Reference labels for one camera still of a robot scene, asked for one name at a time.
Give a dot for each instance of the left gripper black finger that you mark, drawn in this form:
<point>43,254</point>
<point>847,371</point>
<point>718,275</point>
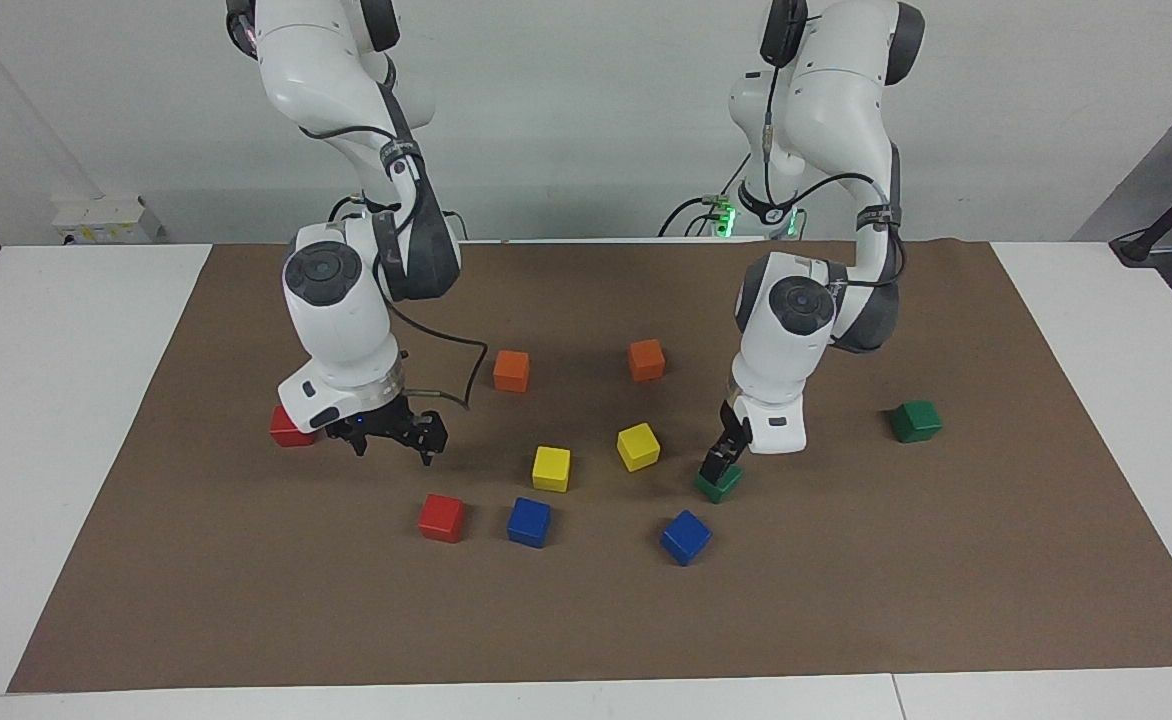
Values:
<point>737,455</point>
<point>715,468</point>

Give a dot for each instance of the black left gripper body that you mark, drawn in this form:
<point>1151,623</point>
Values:
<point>734,432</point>

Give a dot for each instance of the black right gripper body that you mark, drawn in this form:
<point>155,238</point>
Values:
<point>391,425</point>

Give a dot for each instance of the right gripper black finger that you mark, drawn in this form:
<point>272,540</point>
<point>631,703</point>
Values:
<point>430,450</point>
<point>360,446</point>

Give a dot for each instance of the green wooden cube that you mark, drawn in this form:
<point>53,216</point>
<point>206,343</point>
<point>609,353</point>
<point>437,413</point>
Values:
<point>915,421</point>
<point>723,489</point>

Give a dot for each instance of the red wooden cube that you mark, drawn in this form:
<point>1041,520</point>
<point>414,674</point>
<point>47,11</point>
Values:
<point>288,432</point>
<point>442,518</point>

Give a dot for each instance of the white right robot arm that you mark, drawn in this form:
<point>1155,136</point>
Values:
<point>341,320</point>

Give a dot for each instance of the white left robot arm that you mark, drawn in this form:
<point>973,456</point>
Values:
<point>786,350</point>

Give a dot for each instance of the blue wooden cube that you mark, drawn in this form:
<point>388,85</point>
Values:
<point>685,537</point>
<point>529,522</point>

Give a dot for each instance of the yellow wooden cube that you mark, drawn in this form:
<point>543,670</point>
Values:
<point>638,447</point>
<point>551,469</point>

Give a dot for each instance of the orange wooden cube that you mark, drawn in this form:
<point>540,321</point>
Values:
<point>511,371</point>
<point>646,360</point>

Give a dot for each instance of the brown table mat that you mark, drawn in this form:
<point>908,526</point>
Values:
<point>846,600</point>

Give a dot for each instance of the white box with yellow labels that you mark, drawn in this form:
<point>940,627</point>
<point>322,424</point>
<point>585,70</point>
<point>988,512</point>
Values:
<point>106,220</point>

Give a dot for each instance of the black stand pole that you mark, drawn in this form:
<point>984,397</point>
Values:
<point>1146,240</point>

